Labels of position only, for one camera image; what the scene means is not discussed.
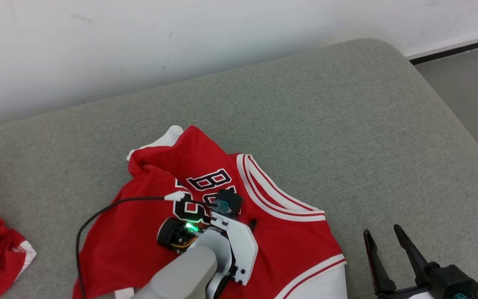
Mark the grey fabric sofa seat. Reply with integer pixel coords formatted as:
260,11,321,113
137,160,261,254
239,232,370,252
0,38,478,299

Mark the red white basketball jersey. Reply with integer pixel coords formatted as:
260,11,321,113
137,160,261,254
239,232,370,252
72,125,347,299

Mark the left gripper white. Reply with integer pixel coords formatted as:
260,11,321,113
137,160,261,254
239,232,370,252
210,211,259,286

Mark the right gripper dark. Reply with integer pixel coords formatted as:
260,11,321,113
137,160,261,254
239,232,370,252
363,224,478,299

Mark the white wall skirting board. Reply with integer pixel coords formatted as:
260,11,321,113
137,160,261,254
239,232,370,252
403,29,478,65

